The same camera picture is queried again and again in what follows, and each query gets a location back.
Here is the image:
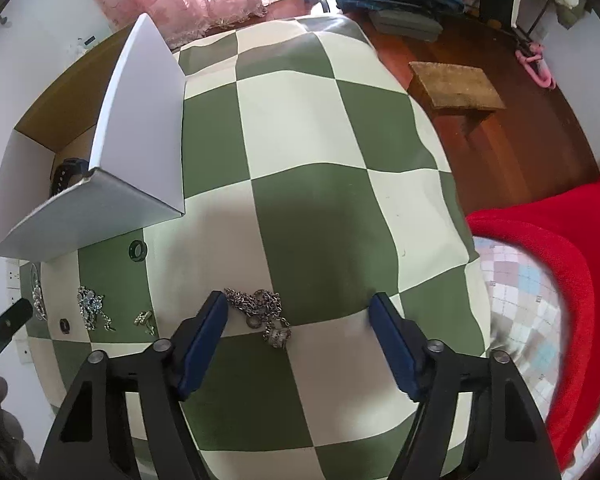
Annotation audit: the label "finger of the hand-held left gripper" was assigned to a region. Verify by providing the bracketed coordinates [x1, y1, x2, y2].
[0, 298, 33, 376]

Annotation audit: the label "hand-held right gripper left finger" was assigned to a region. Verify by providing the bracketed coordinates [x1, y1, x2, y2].
[38, 290, 229, 480]

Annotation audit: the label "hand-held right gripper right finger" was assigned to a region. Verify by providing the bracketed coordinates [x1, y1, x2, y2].
[369, 292, 563, 480]

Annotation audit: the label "silver chain necklace with pendant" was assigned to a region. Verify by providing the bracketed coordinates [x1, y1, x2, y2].
[223, 287, 293, 350]

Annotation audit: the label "white cardboard box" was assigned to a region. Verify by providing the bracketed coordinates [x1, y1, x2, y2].
[0, 12, 187, 262]

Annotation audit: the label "person's left hand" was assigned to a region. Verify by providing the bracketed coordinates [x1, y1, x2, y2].
[0, 375, 38, 480]

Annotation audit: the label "pastel patchwork bedsheet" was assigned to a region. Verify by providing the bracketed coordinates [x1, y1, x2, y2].
[472, 236, 600, 480]

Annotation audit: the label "green checkered tablecloth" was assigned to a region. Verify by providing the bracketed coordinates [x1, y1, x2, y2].
[26, 14, 492, 480]

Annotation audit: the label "black wristwatch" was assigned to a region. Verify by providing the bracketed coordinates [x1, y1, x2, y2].
[50, 158, 90, 196]

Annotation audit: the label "red blanket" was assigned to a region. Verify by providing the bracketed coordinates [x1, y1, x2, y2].
[466, 169, 600, 470]

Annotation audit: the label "small wooden stool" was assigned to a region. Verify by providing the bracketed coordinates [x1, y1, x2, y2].
[408, 61, 507, 137]

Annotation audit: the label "pink clothes hanger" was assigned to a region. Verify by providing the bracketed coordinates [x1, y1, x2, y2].
[515, 42, 557, 92]

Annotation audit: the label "grey flat box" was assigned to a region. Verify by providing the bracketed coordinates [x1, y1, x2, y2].
[369, 7, 442, 43]

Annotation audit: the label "silver bracelet at edge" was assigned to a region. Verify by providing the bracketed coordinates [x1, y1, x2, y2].
[28, 262, 48, 322]

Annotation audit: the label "silver crystal bracelet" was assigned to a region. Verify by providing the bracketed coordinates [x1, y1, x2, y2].
[77, 286, 117, 332]

